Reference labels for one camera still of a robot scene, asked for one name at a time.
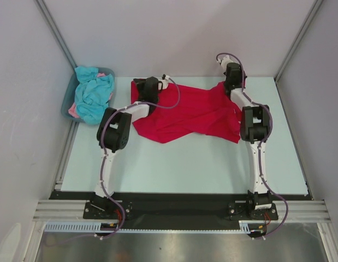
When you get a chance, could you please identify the red t shirt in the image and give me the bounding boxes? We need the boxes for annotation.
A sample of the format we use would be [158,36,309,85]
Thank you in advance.
[133,82,241,144]

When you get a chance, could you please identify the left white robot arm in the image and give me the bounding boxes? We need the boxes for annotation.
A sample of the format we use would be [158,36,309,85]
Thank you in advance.
[94,77,168,198]

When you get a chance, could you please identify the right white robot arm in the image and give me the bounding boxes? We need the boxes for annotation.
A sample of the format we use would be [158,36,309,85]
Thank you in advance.
[221,61,272,219]

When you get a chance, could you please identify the cyan t shirt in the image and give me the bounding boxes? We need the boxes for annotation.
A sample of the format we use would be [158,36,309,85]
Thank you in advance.
[74,65,116,126]

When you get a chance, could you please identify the grey plastic bin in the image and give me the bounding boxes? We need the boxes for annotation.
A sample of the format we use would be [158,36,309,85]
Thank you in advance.
[61,66,115,125]

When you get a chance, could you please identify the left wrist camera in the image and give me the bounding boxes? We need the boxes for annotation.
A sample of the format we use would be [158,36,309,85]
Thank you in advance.
[158,74,169,92]

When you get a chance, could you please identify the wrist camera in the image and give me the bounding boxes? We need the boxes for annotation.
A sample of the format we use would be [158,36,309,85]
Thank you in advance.
[158,74,169,92]
[216,55,233,69]

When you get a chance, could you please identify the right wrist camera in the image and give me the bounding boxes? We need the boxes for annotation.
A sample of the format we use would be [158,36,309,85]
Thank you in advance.
[216,55,233,69]

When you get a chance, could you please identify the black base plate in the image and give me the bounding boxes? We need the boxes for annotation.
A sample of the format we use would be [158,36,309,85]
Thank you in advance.
[49,190,311,231]

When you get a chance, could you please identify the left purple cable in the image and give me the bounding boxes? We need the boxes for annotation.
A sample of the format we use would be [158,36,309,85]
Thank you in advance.
[45,73,182,248]

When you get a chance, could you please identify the aluminium frame rail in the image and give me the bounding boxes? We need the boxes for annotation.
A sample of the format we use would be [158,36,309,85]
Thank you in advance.
[33,200,331,223]

